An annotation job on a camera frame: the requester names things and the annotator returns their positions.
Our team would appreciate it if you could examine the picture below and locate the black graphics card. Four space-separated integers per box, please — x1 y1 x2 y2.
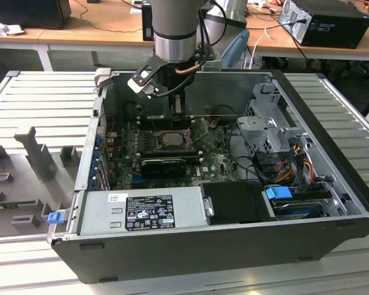
140 158 187 178

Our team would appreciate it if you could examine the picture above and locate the black CPU socket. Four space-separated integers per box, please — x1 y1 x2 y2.
153 128 194 152

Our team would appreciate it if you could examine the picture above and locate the blue expansion slot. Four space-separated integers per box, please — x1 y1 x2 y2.
131 176 185 186

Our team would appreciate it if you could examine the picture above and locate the grey plastic case latch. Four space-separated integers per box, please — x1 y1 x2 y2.
93 68 113 89

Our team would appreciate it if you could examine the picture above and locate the white cable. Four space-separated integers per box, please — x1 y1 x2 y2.
242 26 272 70

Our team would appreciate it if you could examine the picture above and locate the grey plastic parts rack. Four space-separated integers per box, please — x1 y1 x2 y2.
0 125 84 239

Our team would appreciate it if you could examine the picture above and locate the crumpled white paper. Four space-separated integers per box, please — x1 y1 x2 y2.
0 17 26 37

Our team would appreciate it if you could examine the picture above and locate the blue case latch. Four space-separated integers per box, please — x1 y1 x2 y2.
48 211 64 226

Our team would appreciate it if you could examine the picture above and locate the green motherboard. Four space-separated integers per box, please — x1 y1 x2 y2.
110 118 244 190

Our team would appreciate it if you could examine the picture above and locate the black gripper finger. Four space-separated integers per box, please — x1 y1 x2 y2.
171 93 186 122

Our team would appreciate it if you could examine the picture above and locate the large black box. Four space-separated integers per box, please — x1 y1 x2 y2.
0 0 72 30

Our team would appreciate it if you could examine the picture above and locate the wooden desk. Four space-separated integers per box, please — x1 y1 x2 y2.
245 0 369 62
38 0 256 67
0 0 72 72

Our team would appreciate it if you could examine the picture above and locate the metal socket cover frame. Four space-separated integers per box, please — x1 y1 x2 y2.
184 118 212 148

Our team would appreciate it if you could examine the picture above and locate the silver square CPU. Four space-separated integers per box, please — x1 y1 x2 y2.
161 132 186 146

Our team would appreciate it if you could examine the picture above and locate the silver power supply unit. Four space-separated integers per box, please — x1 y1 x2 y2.
79 186 208 237

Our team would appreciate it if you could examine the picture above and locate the black open PC case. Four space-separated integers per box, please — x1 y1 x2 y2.
46 68 369 285

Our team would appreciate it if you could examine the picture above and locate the black power cable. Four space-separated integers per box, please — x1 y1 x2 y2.
279 20 309 61

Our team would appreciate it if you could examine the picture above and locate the green RAM stick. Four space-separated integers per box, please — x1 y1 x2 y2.
0 200 38 209

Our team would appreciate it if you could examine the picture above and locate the small black box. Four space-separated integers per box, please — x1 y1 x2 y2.
141 3 154 42

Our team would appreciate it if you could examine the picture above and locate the grey metal drive cage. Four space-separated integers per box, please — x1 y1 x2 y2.
236 81 312 161

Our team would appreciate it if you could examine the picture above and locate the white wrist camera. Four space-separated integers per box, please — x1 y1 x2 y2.
127 71 159 99

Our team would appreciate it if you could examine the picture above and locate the yellow red wire bundle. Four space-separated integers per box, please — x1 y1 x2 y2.
273 159 315 186

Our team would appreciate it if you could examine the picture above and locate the hard disk in blue carrier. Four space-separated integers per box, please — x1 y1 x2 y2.
264 185 324 221

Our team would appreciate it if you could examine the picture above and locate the black looped wire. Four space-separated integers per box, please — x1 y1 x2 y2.
226 122 266 183

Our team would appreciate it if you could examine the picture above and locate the black desktop PC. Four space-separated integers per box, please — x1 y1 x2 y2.
278 0 369 50

